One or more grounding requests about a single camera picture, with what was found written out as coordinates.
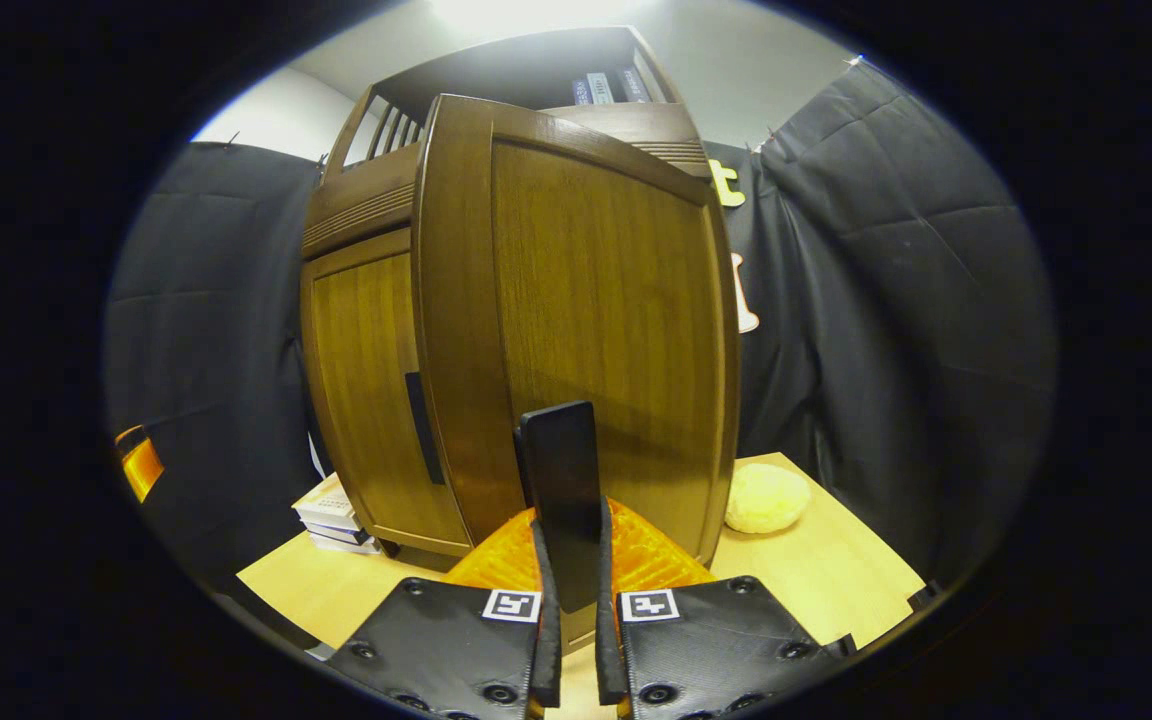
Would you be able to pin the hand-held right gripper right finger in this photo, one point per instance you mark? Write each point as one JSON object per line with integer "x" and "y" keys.
{"x": 608, "y": 640}

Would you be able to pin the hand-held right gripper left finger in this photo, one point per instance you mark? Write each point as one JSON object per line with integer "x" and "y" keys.
{"x": 544, "y": 640}

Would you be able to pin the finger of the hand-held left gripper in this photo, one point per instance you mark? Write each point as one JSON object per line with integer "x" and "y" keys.
{"x": 141, "y": 465}

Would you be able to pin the wooden cabinet door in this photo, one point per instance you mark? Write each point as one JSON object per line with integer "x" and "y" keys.
{"x": 596, "y": 280}
{"x": 366, "y": 380}

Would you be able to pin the wooden double-door shoe cabinet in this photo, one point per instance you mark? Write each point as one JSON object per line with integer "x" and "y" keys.
{"x": 506, "y": 72}

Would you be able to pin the beige paperback book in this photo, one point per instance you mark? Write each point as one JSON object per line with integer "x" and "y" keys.
{"x": 328, "y": 505}

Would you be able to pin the thin blue-edged book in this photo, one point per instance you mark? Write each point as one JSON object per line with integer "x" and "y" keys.
{"x": 341, "y": 534}

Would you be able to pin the pale yellow fluffy pad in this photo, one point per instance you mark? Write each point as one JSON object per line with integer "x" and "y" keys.
{"x": 766, "y": 498}

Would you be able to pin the white paperback book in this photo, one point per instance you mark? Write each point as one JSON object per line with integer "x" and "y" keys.
{"x": 348, "y": 546}

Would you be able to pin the black table clamp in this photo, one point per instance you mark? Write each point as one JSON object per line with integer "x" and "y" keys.
{"x": 923, "y": 595}

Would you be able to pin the black backdrop cloth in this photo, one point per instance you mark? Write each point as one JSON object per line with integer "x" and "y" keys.
{"x": 886, "y": 300}

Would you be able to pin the blue book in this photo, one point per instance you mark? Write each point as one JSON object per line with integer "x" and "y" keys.
{"x": 582, "y": 92}

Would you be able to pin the light grey book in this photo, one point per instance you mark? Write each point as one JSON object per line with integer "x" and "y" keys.
{"x": 600, "y": 88}

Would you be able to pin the dark navy book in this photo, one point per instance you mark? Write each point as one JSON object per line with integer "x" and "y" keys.
{"x": 633, "y": 84}

